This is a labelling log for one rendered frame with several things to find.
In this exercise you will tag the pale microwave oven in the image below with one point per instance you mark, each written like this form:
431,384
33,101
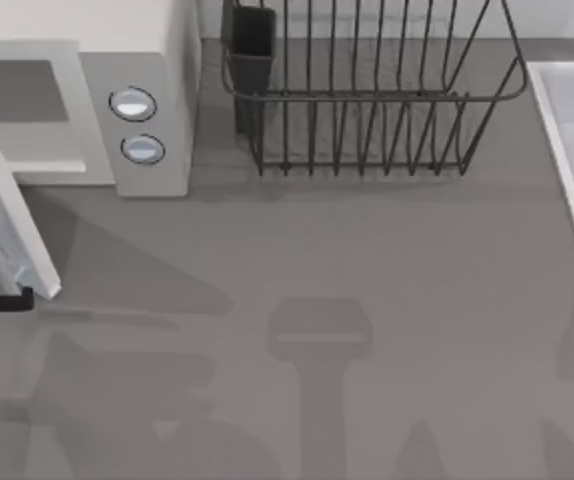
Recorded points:
132,70

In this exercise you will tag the round grey microwave knob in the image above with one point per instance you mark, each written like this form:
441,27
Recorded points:
142,149
132,104

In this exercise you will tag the black cutlery holder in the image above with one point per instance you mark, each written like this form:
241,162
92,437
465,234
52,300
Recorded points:
250,50

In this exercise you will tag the white microwave door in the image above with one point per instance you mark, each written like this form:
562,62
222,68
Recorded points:
12,220

